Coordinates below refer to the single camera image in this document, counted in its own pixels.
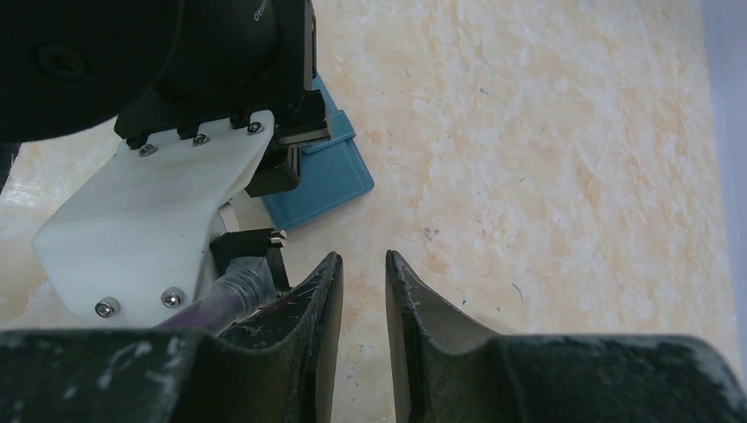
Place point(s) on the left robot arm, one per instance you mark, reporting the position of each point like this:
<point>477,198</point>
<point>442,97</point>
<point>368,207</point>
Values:
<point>68,66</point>

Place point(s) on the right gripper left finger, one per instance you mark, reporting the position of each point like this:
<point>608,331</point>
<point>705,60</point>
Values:
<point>277,366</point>

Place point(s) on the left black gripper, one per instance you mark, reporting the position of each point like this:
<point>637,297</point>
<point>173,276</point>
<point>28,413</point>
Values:
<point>298,122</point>

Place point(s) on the blue card holder wallet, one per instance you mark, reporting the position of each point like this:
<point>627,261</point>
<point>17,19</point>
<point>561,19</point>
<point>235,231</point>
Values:
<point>333,173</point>

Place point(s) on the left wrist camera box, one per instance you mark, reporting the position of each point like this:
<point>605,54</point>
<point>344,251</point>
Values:
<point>143,224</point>

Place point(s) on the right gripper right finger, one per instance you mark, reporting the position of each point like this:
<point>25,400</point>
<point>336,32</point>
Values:
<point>447,367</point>

